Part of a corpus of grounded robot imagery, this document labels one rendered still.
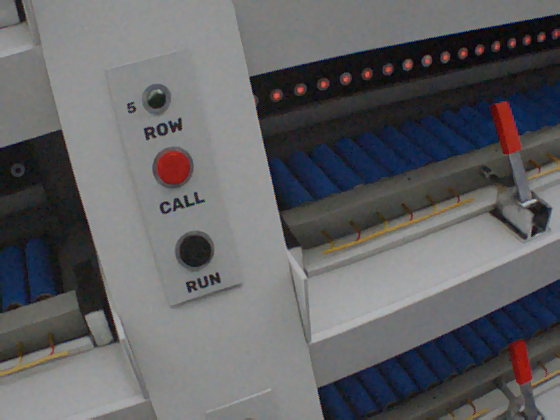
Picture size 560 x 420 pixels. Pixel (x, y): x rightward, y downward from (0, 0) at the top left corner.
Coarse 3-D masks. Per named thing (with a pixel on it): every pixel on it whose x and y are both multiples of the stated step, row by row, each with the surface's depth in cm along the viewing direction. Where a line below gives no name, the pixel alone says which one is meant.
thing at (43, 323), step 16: (32, 304) 35; (48, 304) 35; (64, 304) 35; (80, 304) 36; (0, 320) 34; (16, 320) 34; (32, 320) 34; (48, 320) 34; (64, 320) 34; (80, 320) 35; (0, 336) 33; (16, 336) 34; (32, 336) 34; (48, 336) 34; (64, 336) 35; (0, 352) 34; (16, 352) 34; (64, 352) 33; (16, 368) 33
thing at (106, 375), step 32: (32, 192) 43; (64, 256) 42; (96, 256) 42; (64, 288) 39; (96, 288) 35; (96, 320) 34; (32, 352) 35; (96, 352) 35; (128, 352) 29; (0, 384) 33; (32, 384) 33; (64, 384) 33; (96, 384) 32; (128, 384) 32; (0, 416) 31; (32, 416) 31; (64, 416) 31; (96, 416) 31; (128, 416) 32
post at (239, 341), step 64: (64, 0) 26; (128, 0) 27; (192, 0) 28; (64, 64) 26; (192, 64) 28; (64, 128) 27; (256, 128) 30; (128, 192) 29; (256, 192) 31; (128, 256) 29; (256, 256) 32; (128, 320) 30; (192, 320) 31; (256, 320) 33; (192, 384) 32; (256, 384) 34
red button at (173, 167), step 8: (168, 152) 29; (176, 152) 29; (160, 160) 28; (168, 160) 28; (176, 160) 29; (184, 160) 29; (160, 168) 28; (168, 168) 29; (176, 168) 29; (184, 168) 29; (160, 176) 29; (168, 176) 29; (176, 176) 29; (184, 176) 29
